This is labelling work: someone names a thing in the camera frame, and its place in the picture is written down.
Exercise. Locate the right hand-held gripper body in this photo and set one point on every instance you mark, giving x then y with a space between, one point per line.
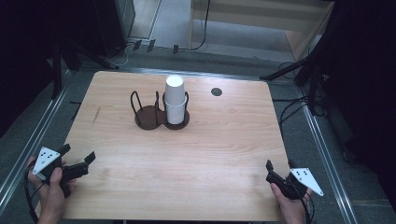
303 177

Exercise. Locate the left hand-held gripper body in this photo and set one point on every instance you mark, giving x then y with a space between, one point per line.
45 158

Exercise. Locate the dark brown double cup holder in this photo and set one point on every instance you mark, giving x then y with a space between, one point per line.
146 119

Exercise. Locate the stack of white paper cups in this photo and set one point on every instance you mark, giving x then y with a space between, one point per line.
175 115

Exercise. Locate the single white paper cup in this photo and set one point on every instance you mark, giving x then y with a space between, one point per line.
174 88

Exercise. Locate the person's left hand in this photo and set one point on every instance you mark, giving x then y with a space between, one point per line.
49 194

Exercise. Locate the person's right hand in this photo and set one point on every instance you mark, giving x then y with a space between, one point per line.
291 211

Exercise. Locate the black metal stand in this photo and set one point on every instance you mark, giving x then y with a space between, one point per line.
56 71
280 72

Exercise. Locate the black round table grommet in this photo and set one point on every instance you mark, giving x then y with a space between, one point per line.
216 91

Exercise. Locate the dark curtain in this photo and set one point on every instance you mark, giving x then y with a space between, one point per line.
367 62
18 46

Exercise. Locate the small black floor block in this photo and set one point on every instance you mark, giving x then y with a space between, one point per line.
151 45
137 45
176 49

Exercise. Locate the black cabinet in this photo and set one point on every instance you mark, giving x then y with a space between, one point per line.
124 18

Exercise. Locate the light wooden desk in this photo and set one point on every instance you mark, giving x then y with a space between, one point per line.
249 15

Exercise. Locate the aluminium frame rail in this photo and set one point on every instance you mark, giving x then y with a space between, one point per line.
140 71
327 161
31 146

